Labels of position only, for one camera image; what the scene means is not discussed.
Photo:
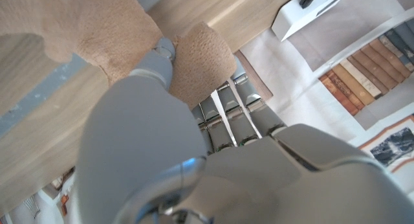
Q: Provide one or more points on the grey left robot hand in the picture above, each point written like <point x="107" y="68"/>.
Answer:
<point x="242" y="178"/>

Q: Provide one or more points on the tan adhesive wrap strip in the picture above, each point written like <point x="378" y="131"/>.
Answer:
<point x="106" y="36"/>

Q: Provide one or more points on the printed bookshelf backdrop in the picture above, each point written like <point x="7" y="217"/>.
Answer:
<point x="339" y="72"/>

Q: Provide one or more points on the white power strip box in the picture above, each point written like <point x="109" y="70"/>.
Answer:
<point x="304" y="13"/>

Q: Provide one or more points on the grey tape outline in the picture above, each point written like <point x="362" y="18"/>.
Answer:
<point x="39" y="94"/>

